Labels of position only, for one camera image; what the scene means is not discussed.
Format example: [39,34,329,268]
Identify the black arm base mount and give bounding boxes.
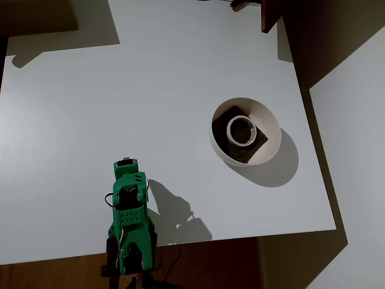
[100,224,159,289]

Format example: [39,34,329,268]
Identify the red-brown wooden panel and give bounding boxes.
[260,0,286,34]

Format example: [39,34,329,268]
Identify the white masking tape roll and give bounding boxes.
[226,115,258,147]

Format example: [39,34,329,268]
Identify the dark folded cloth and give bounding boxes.
[211,104,268,165]

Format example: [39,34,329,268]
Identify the white round bowl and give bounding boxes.
[208,97,282,166]

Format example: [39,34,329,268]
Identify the black plug with cable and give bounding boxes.
[197,0,262,9]

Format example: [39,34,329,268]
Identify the dark furniture piece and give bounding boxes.
[0,0,81,39]

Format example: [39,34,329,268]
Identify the thin black cable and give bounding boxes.
[161,243,185,282]

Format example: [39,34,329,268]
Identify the light wooden block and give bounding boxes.
[119,272,141,289]

